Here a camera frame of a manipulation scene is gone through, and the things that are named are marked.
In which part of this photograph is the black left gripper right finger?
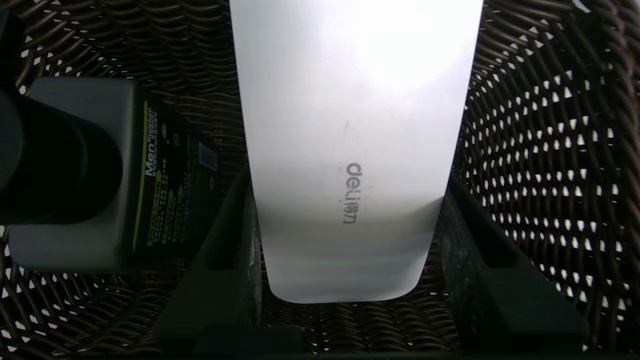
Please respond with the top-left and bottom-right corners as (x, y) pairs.
(435, 175), (591, 351)

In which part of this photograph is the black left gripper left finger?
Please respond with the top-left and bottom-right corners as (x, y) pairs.
(155, 167), (301, 351)

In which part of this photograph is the dark grey bottle black cap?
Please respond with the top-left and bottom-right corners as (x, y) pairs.
(0, 10), (221, 273)

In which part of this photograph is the white pencil case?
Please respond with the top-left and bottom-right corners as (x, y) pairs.
(229, 0), (485, 304)

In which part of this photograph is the dark brown wicker basket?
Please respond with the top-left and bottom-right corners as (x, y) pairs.
(0, 0), (640, 360)

